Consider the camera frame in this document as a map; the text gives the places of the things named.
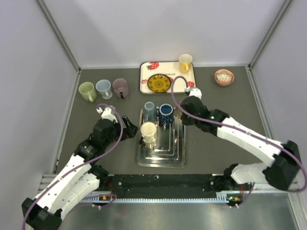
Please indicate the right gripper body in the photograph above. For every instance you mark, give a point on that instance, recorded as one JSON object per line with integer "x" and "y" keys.
{"x": 187, "y": 120}

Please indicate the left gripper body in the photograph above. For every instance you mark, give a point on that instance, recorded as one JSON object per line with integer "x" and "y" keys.
{"x": 127, "y": 132}

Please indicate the brown striped cup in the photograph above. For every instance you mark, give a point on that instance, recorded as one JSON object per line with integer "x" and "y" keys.
{"x": 177, "y": 114}

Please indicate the dark blue mug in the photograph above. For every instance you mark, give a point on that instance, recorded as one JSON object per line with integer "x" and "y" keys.
{"x": 165, "y": 114}

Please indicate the purple mug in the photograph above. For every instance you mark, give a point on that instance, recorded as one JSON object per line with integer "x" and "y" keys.
{"x": 121, "y": 88}

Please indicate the light blue white mug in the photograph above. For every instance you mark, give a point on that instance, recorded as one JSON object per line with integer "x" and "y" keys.
{"x": 104, "y": 88}

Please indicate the green mug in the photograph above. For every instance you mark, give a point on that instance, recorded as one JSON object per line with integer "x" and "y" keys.
{"x": 88, "y": 91}

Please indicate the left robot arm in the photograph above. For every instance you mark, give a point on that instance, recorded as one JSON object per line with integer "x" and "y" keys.
{"x": 78, "y": 178}

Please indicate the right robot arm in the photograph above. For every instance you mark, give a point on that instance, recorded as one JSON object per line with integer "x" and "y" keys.
{"x": 279, "y": 161}

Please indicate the cream mug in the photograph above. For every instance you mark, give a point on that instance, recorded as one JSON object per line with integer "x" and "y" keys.
{"x": 149, "y": 132}

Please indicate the grey blue mug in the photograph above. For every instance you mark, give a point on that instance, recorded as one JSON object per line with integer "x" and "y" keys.
{"x": 149, "y": 112}

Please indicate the yellow mug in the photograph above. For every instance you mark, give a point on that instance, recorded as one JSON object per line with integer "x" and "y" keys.
{"x": 185, "y": 61}

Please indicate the yellow patterned plate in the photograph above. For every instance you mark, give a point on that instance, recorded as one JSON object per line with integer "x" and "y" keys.
{"x": 159, "y": 83}

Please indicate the pink patterned bowl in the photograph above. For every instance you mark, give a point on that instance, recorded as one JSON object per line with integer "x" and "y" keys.
{"x": 224, "y": 77}

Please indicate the metal tray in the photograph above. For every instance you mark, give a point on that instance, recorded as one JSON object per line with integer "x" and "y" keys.
{"x": 170, "y": 149}

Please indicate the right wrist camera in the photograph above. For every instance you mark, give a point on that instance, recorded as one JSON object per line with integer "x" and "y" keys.
{"x": 193, "y": 91}

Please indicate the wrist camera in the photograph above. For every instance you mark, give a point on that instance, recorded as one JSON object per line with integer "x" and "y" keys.
{"x": 107, "y": 114}
{"x": 193, "y": 91}

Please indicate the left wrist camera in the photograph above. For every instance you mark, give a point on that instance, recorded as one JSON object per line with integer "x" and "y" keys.
{"x": 107, "y": 114}

